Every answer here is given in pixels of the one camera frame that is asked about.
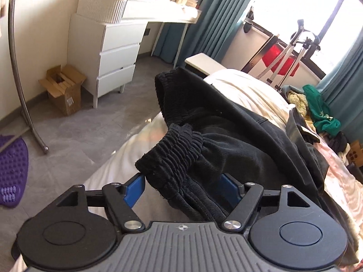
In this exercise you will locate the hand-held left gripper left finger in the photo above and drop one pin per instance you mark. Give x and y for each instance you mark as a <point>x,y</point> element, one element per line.
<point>135,190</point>

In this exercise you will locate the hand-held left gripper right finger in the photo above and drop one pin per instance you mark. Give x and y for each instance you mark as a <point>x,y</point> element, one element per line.
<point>230,189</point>

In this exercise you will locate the black pants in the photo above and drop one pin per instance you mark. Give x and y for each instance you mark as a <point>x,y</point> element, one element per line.
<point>227,136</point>

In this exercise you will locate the pile of mixed clothes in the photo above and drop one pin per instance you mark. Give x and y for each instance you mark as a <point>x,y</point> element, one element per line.
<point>339,146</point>

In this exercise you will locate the dark grey garment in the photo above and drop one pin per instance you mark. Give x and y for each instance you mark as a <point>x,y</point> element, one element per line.
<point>297,130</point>

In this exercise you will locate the bed with white sheet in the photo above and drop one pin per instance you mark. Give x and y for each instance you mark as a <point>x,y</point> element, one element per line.
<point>249,90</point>

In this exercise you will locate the yellow garment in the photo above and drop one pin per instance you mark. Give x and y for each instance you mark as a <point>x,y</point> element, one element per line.
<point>297,102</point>

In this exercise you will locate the pink floral blanket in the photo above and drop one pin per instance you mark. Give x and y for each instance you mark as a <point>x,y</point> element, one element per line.
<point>341,181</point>

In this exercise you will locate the green garment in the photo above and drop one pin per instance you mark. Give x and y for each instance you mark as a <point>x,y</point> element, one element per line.
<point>320,110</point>

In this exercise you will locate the open cardboard box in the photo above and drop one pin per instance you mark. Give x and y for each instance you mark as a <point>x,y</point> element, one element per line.
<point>65,92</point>

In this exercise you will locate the purple massage mat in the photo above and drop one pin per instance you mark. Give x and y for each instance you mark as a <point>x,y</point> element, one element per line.
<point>11,172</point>

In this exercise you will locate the white bench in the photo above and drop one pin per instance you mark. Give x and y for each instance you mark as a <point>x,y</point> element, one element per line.
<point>202,63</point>

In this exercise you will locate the small brown cardboard box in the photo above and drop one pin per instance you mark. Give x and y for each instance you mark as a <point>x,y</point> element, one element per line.
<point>357,150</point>

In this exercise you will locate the white drawer cabinet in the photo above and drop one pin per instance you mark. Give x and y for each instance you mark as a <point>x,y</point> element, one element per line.
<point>116,53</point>

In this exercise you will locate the red cloth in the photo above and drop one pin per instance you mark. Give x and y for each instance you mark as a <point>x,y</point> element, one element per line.
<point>273,56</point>

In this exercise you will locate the teal curtain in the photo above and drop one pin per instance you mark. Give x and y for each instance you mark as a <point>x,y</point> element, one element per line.
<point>207,19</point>
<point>344,85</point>

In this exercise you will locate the black hanging bag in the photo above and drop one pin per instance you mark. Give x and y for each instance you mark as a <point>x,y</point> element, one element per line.
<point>247,22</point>

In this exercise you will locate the curved metal rack pole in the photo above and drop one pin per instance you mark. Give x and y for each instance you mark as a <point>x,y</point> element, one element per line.
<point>17,70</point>

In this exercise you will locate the white desk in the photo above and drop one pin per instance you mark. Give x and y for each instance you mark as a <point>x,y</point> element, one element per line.
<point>161,12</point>

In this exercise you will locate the white ribbed storage box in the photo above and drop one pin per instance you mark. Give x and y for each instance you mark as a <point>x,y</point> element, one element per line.
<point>99,7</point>

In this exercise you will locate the black wall socket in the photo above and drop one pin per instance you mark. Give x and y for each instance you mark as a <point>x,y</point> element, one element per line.
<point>147,32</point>

